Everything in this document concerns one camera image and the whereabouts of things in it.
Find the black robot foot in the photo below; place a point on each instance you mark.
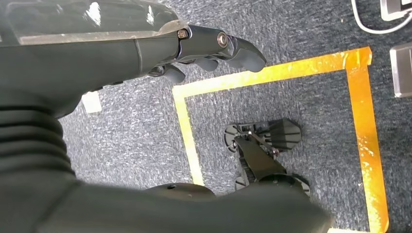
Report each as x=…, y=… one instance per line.
x=264, y=148

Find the dark grey robot leg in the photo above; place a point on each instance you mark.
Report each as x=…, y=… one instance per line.
x=193, y=212

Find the white floor sticker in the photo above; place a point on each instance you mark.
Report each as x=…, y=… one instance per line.
x=91, y=102

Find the yellow floor tape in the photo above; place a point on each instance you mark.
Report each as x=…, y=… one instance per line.
x=363, y=128

